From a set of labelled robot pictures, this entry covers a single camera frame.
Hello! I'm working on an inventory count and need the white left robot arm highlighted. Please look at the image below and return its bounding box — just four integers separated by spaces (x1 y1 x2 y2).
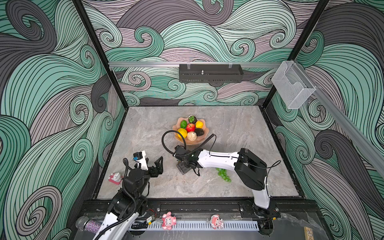
94 157 164 240

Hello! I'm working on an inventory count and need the pink haired doll toy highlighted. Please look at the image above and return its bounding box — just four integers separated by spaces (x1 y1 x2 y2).
210 214 224 230

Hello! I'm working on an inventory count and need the aluminium rail right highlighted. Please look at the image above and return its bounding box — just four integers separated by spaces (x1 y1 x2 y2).
298 64 384 176

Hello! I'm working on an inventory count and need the yellow lemon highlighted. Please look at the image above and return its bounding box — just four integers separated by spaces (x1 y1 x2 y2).
178 128 188 139

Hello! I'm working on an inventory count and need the black corner frame post right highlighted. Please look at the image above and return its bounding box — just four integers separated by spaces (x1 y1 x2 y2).
261 0 329 111

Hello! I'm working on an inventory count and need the cream fake garlic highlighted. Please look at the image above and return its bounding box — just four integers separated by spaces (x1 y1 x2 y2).
187 132 197 142

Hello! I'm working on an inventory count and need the green lime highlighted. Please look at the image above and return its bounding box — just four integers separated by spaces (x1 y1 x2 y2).
180 120 188 129

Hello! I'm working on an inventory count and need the yellow pear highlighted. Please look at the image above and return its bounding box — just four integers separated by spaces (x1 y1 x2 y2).
195 121 204 129

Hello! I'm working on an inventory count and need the green grape bunch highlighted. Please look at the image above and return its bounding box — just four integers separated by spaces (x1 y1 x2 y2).
216 168 232 183

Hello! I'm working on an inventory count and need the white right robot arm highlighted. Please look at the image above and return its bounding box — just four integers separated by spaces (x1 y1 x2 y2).
172 146 270 210

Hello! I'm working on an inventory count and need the pink scalloped fruit bowl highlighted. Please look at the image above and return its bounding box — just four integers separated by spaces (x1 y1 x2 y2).
172 116 209 146

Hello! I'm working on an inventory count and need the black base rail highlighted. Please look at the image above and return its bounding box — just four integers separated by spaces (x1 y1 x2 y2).
79 196 319 221

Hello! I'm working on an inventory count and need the red fake apple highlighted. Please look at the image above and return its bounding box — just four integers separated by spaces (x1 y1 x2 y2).
186 124 196 133

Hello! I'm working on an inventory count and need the clear acrylic wall box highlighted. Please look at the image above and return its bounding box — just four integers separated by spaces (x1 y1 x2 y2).
272 61 316 110

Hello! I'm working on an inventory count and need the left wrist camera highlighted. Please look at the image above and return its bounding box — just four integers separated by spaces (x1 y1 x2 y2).
133 151 149 171

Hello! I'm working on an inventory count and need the pink cat toy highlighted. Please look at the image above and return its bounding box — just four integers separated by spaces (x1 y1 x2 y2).
162 212 177 230

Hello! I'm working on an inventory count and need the black corner frame post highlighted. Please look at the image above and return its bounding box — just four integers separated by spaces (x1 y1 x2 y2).
261 0 329 111
73 0 129 112

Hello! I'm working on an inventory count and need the white slotted cable duct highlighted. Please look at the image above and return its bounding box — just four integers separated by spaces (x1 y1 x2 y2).
129 221 259 232

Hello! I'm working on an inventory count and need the black wall tray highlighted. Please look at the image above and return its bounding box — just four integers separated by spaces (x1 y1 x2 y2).
179 64 244 85

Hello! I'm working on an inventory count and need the white figurine on pink base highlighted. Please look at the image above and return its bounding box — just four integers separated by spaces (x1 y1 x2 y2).
108 173 123 185

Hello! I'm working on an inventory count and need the aluminium rail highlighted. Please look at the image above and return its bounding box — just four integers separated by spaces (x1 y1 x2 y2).
298 64 384 176
108 61 282 68

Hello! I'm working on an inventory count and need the aluminium rail back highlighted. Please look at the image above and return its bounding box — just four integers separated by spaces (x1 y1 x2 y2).
108 61 282 68

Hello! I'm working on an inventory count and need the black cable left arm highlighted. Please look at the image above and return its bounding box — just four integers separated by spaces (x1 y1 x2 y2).
92 158 151 240

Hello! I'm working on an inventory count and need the dark avocado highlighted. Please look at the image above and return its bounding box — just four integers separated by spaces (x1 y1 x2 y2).
195 128 205 137

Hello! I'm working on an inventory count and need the dark brown mangosteen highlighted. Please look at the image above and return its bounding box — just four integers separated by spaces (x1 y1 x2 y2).
188 116 198 124

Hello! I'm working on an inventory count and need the black corner frame post left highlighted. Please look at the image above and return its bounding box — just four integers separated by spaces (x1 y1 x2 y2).
73 0 129 112

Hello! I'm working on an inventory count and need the glitter purple cylinder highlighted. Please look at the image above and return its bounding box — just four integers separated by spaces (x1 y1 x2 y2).
76 216 102 234

